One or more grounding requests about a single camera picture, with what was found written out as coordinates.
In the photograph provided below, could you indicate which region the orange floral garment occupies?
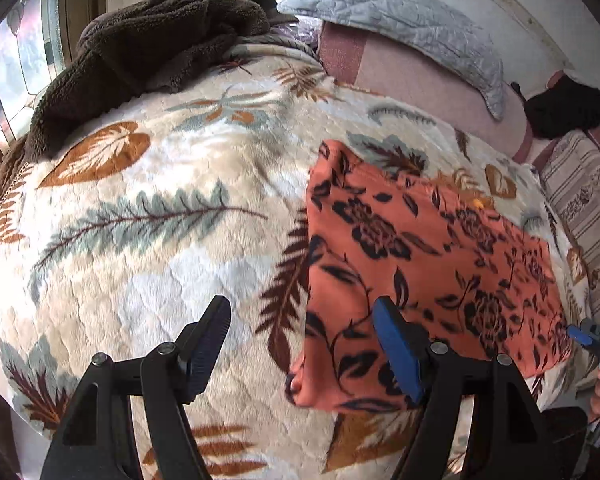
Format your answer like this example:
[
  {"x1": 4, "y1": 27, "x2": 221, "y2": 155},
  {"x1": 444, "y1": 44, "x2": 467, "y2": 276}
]
[{"x1": 286, "y1": 140, "x2": 571, "y2": 413}]

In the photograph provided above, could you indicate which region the person's right hand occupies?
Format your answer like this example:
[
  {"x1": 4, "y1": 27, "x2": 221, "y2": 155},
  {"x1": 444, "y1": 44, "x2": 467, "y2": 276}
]
[{"x1": 588, "y1": 369, "x2": 600, "y2": 422}]

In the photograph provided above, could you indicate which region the striped floral folded quilt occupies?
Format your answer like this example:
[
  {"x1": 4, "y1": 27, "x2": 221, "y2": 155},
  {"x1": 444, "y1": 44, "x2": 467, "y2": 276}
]
[{"x1": 541, "y1": 130, "x2": 600, "y2": 323}]

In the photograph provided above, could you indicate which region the leaf-patterned cream blanket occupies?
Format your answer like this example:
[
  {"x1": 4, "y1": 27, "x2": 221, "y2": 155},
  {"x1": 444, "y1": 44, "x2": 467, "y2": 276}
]
[{"x1": 0, "y1": 44, "x2": 594, "y2": 479}]

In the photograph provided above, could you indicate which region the black garment on bed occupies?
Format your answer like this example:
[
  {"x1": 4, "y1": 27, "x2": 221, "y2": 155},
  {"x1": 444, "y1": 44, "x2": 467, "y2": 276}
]
[{"x1": 509, "y1": 70, "x2": 600, "y2": 140}]

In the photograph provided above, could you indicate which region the grey quilted pillow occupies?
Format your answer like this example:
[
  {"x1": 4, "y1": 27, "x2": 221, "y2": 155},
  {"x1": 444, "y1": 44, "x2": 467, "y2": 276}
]
[{"x1": 277, "y1": 0, "x2": 505, "y2": 120}]

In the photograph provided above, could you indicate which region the window with patterned glass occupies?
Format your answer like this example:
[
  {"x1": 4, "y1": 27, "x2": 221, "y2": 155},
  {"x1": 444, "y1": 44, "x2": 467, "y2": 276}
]
[{"x1": 0, "y1": 0, "x2": 65, "y2": 153}]

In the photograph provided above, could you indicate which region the dark brown fleece blanket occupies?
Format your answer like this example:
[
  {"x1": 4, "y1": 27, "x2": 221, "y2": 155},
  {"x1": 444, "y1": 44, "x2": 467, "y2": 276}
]
[{"x1": 24, "y1": 0, "x2": 295, "y2": 162}]

